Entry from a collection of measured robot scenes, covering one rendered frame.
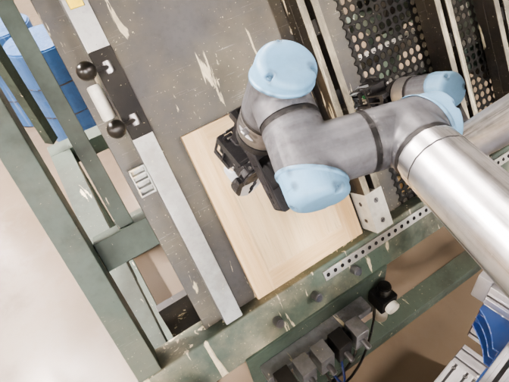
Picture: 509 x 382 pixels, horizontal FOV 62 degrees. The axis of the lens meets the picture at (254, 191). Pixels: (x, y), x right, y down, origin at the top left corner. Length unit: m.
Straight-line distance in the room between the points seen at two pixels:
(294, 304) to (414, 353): 1.01
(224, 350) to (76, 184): 1.02
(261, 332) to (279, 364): 0.12
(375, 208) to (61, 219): 0.81
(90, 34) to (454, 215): 0.81
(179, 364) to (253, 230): 0.38
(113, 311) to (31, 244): 1.97
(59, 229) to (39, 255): 1.91
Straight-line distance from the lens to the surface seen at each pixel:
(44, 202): 0.99
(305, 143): 0.46
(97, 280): 1.03
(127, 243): 1.10
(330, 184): 0.45
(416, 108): 0.51
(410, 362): 2.10
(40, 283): 2.75
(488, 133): 0.84
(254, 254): 1.14
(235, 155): 0.66
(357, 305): 1.34
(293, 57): 0.50
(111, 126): 0.87
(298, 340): 1.29
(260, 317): 1.18
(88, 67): 0.87
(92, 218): 1.71
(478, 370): 1.90
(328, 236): 1.24
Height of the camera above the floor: 1.92
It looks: 45 degrees down
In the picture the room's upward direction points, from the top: 11 degrees counter-clockwise
